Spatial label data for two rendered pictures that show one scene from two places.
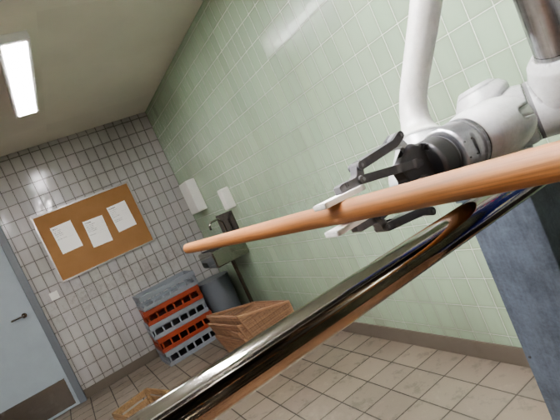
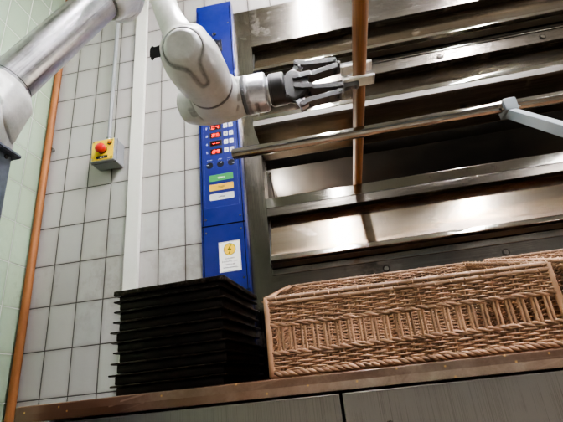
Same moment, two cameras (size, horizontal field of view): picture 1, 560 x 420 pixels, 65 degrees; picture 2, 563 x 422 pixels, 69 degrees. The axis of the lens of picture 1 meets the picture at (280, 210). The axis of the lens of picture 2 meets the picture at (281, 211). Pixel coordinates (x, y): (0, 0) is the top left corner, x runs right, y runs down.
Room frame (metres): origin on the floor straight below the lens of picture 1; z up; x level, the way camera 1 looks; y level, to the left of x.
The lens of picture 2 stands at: (1.30, 0.17, 0.57)
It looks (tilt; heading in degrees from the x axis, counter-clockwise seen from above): 23 degrees up; 214
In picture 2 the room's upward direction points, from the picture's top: 6 degrees counter-clockwise
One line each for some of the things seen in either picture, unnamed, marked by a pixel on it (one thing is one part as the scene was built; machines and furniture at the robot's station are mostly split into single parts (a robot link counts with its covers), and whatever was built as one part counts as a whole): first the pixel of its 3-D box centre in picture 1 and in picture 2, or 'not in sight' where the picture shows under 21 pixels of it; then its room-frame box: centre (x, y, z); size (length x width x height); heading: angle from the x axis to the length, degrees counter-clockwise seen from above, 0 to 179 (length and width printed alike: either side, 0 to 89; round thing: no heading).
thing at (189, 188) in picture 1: (192, 197); not in sight; (4.84, 0.81, 1.45); 0.28 x 0.11 x 0.36; 27
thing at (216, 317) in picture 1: (250, 316); not in sight; (3.54, 0.58, 0.32); 0.56 x 0.49 x 0.28; 35
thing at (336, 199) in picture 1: (339, 197); (355, 68); (0.57, -0.08, 1.21); 0.07 x 0.03 x 0.01; 117
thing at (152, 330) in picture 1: (176, 316); not in sight; (4.55, 1.45, 0.38); 0.60 x 0.40 x 0.15; 115
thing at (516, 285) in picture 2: not in sight; (391, 306); (0.31, -0.21, 0.72); 0.56 x 0.49 x 0.28; 118
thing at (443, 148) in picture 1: (422, 168); (288, 87); (0.65, -0.22, 1.19); 0.09 x 0.07 x 0.08; 117
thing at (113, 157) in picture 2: not in sight; (107, 154); (0.54, -1.14, 1.46); 0.10 x 0.07 x 0.10; 117
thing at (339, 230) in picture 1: (350, 223); (358, 80); (0.57, -0.08, 1.17); 0.07 x 0.03 x 0.01; 117
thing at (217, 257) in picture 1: (227, 263); not in sight; (4.34, 0.69, 0.69); 0.46 x 0.36 x 0.94; 27
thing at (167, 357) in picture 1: (188, 341); not in sight; (4.55, 1.44, 0.08); 0.60 x 0.40 x 0.15; 119
